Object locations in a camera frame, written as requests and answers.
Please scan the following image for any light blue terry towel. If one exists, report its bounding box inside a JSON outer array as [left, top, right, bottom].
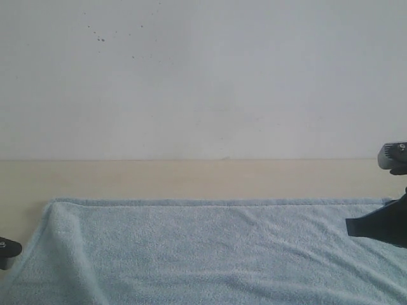
[[1, 198, 406, 304]]

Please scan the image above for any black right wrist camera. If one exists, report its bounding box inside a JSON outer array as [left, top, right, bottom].
[[377, 141, 406, 175]]

